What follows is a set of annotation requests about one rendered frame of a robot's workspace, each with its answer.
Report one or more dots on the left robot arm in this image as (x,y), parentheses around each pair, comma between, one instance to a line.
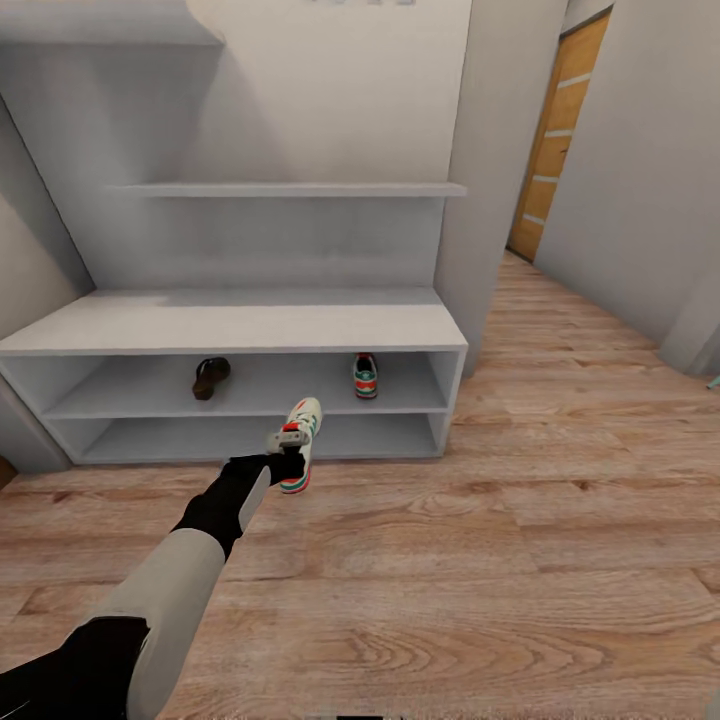
(123,660)

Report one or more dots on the gym shoe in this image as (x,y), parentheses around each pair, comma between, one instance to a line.
(306,417)
(365,369)

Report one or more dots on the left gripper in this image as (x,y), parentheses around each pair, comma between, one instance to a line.
(291,466)

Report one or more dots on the sandal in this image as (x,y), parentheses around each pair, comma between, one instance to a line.
(208,374)

